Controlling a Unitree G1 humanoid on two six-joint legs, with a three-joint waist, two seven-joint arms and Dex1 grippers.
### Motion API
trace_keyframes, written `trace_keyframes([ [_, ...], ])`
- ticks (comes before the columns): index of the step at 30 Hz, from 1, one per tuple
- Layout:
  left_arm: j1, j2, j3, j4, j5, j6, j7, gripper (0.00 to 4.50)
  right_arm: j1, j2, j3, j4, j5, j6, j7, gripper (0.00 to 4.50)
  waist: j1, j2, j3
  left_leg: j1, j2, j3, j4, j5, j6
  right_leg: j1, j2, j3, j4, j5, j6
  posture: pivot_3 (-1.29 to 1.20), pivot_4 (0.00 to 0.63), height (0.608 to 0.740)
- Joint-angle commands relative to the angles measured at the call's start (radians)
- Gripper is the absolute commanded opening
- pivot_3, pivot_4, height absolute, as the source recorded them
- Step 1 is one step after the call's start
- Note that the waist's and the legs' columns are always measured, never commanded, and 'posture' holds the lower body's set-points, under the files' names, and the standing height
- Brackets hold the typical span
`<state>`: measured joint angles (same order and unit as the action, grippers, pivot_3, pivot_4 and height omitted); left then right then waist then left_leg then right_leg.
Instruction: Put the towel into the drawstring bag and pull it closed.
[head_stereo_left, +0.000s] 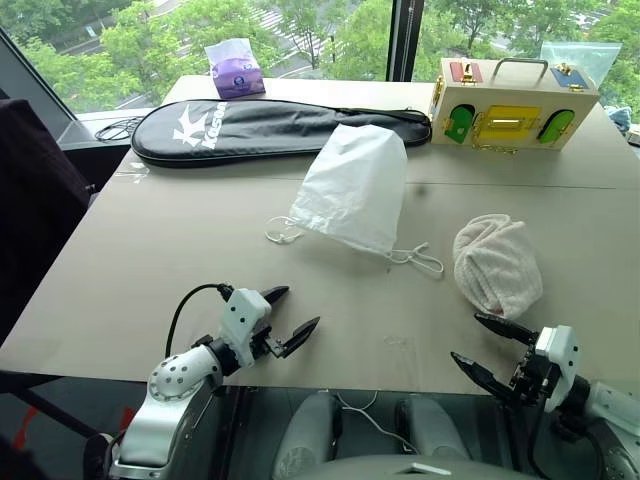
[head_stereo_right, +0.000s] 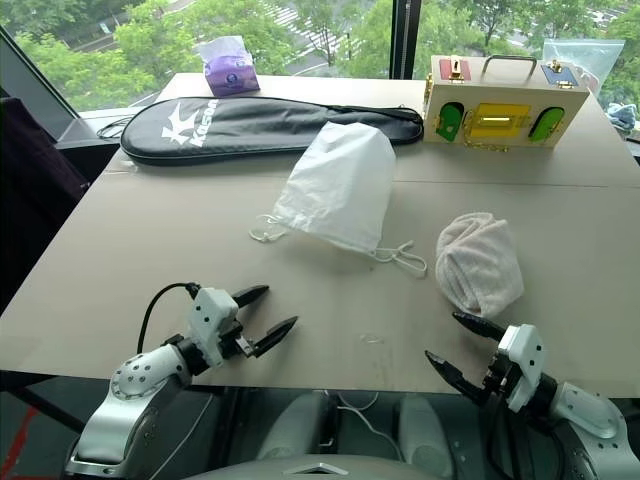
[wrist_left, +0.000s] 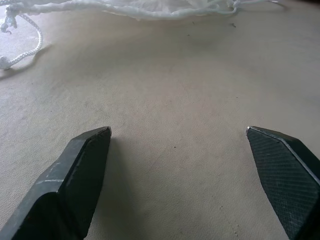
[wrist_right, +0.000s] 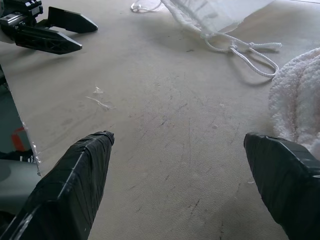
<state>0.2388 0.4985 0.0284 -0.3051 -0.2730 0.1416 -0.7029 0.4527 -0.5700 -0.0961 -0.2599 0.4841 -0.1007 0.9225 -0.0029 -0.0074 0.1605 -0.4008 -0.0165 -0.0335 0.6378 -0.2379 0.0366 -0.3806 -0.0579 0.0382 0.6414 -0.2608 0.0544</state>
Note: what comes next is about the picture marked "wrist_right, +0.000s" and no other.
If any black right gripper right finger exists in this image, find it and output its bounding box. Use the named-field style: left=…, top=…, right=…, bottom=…
left=243, top=132, right=320, bottom=240

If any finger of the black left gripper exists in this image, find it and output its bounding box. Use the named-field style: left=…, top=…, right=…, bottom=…
left=15, top=24, right=83, bottom=56
left=47, top=6, right=99, bottom=34

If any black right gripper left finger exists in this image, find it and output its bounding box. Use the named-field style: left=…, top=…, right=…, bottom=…
left=0, top=130, right=116, bottom=240

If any white fluffy towel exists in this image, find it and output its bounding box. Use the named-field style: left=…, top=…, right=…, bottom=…
left=268, top=47, right=320, bottom=154

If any red and black object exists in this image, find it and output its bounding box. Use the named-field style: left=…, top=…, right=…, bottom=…
left=10, top=126, right=27, bottom=152

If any clear tape scrap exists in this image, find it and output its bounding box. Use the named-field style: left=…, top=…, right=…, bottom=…
left=84, top=85, right=117, bottom=111

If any white mesh drawstring bag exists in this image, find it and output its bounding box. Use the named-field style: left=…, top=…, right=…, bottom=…
left=129, top=0, right=283, bottom=79

